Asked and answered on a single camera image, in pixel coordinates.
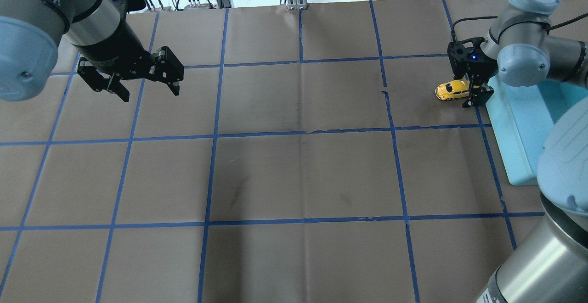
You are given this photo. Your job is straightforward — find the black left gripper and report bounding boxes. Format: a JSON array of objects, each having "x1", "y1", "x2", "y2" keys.
[{"x1": 76, "y1": 37, "x2": 184, "y2": 102}]

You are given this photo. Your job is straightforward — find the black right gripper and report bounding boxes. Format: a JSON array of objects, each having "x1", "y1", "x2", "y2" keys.
[{"x1": 447, "y1": 38, "x2": 498, "y2": 108}]

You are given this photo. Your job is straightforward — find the yellow beetle toy car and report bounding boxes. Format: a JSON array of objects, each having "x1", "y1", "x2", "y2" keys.
[{"x1": 435, "y1": 79, "x2": 470, "y2": 101}]

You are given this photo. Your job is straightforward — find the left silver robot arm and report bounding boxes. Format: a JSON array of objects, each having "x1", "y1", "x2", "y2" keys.
[{"x1": 0, "y1": 0, "x2": 184, "y2": 102}]

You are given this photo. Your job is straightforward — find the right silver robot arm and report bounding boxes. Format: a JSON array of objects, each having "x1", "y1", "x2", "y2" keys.
[{"x1": 447, "y1": 0, "x2": 587, "y2": 303}]

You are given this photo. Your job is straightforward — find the light blue plastic bin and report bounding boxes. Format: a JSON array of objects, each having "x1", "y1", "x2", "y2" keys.
[{"x1": 486, "y1": 77, "x2": 588, "y2": 186}]

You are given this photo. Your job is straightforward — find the brown paper table cover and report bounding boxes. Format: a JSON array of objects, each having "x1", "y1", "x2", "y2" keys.
[{"x1": 0, "y1": 0, "x2": 542, "y2": 303}]

